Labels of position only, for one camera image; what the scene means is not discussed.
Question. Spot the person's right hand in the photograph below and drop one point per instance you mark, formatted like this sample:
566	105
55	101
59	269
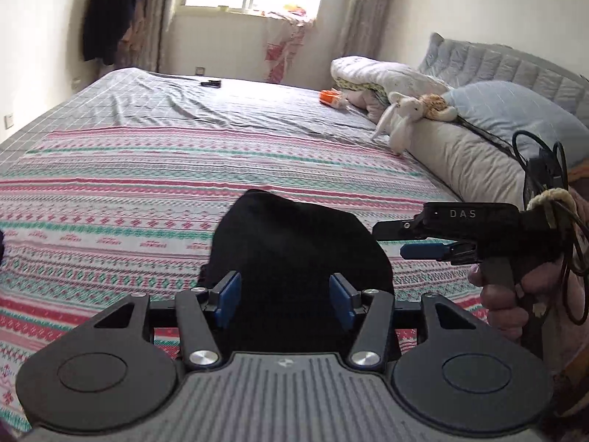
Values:
504	308

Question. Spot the pink plush toy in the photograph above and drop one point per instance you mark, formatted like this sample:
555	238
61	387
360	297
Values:
368	103

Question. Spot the orange toy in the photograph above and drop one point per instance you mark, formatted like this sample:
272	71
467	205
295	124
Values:
332	98

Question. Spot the black pants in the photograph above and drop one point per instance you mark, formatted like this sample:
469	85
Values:
294	239

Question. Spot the yellow and red sill items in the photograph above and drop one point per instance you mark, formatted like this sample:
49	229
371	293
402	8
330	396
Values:
293	9

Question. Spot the grey checked bed sheet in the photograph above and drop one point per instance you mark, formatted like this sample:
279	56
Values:
184	106

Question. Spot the white plush rabbit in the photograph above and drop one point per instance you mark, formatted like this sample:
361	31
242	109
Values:
405	117

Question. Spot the dark hanging clothes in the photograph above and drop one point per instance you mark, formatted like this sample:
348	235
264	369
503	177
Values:
110	18

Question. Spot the grey curtain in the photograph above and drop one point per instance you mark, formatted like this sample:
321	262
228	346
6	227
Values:
158	14
368	9

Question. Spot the small black object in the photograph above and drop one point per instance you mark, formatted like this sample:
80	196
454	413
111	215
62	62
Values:
211	84

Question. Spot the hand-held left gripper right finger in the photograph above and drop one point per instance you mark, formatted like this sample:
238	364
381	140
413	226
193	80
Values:
341	295

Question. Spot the white folded quilt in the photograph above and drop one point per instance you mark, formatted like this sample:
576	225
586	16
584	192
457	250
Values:
391	73

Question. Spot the beige pillow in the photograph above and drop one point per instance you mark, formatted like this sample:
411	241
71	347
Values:
464	161

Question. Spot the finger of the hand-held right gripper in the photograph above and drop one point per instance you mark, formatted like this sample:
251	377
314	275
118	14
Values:
400	230
423	252

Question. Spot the pink floral cloth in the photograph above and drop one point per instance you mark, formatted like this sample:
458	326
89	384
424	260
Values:
285	46

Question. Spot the person's right forearm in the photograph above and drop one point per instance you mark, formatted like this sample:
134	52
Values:
580	354

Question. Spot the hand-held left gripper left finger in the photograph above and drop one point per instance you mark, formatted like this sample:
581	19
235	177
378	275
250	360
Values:
228	297

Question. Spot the blue checked pillow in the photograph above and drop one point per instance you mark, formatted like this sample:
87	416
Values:
510	110

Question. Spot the striped patterned blanket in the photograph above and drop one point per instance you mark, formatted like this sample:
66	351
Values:
115	202

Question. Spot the grey padded headboard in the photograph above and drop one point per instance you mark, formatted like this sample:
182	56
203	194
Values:
506	62

